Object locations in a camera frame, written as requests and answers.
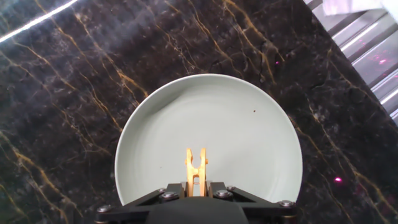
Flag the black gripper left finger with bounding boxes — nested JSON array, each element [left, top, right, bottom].
[[95, 182, 187, 224]]

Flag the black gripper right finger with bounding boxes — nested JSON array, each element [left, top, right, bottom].
[[207, 182, 298, 224]]

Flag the orange plastic clothespin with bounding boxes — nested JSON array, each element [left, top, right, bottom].
[[184, 147, 209, 197]]

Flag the pale green round plate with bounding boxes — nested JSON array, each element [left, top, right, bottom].
[[114, 73, 303, 206]]

